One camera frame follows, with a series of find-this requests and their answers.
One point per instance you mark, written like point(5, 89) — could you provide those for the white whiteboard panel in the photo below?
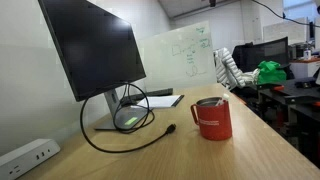
point(179, 58)

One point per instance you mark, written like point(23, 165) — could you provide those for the white stick in mug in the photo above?
point(224, 98)

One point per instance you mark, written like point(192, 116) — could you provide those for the white paper notepad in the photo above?
point(159, 101)

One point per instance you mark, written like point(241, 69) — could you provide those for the red metal mug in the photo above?
point(214, 121)

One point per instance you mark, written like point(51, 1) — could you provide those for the white power strip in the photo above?
point(19, 161)

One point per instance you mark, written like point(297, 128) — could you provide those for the black keyboard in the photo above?
point(162, 92)

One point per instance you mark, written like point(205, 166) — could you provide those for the black computer monitor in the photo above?
point(97, 49)

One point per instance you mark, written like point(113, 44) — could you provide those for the silver monitor stand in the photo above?
point(124, 118)

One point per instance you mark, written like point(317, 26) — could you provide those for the green bag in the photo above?
point(270, 72)

